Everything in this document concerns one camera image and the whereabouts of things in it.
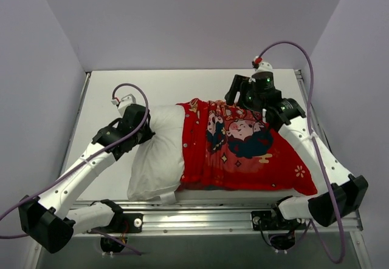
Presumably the red printed pillowcase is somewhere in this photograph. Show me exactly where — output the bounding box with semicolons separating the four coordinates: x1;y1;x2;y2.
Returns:
180;98;317;196

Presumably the white pillow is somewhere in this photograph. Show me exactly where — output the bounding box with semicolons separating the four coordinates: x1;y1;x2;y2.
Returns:
127;105;185;204

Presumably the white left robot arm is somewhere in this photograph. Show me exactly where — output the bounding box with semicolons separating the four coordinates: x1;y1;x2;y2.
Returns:
18;103;154;253

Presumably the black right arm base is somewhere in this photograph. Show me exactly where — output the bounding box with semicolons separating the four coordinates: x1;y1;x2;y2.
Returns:
250;209;307;231

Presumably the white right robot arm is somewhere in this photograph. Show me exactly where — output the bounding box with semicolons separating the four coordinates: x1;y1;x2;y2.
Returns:
225;71;368;228

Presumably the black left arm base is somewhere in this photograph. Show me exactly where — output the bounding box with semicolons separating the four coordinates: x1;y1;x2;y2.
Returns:
114;213;143;234

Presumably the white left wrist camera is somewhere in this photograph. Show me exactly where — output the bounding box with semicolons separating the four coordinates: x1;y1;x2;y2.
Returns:
111;94;136;116

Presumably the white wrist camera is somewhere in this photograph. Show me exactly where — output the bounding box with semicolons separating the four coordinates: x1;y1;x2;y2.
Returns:
252;56;273;73
111;94;136;116

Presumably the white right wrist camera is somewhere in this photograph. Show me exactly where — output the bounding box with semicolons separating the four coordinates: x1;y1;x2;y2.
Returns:
252;56;273;73

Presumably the aluminium side rail right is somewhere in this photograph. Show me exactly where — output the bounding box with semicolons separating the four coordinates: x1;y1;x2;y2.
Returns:
294;69;331;151

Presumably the aluminium side rail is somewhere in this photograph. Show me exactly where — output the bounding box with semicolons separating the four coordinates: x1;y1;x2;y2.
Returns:
294;69;331;151
47;72;91;187

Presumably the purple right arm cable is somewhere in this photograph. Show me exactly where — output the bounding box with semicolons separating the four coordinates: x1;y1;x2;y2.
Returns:
258;40;346;264

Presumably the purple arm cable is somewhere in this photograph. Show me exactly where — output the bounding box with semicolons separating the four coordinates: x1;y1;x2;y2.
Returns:
258;40;346;264
0;83;150;239

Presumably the aluminium side rail left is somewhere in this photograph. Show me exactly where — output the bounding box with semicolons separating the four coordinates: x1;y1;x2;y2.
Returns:
47;72;91;187

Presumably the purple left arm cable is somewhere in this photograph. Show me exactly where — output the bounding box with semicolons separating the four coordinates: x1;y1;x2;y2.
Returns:
0;83;150;239

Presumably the aluminium front mounting rail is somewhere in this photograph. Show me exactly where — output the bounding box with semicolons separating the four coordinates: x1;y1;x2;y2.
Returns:
69;196;364;236

